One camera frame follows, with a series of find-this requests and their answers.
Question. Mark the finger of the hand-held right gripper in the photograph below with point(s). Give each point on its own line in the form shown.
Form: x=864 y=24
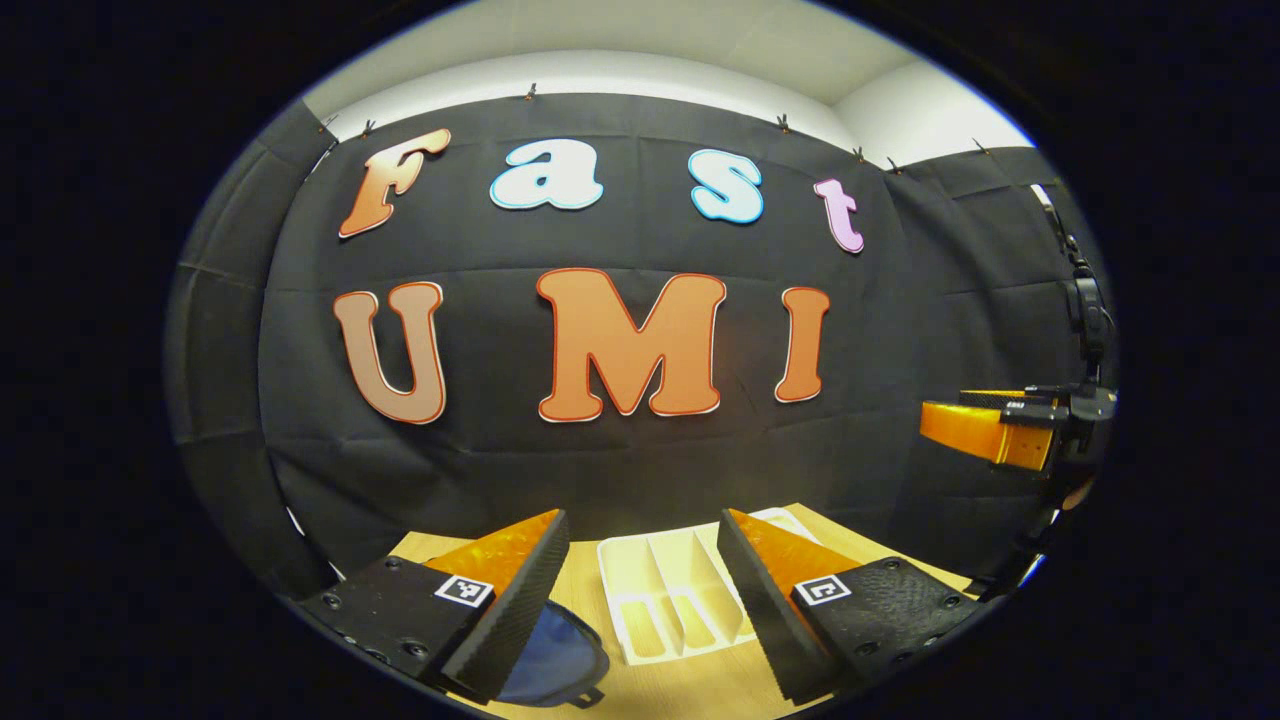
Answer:
x=980 y=430

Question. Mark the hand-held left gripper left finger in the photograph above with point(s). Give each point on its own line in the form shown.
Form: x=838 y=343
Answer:
x=515 y=610

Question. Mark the white bookshelf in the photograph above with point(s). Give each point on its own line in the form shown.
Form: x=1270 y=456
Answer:
x=650 y=600

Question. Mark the blue schoolbag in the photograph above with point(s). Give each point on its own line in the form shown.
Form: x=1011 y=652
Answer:
x=560 y=650

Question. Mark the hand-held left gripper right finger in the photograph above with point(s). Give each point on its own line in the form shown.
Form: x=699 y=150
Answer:
x=760 y=600

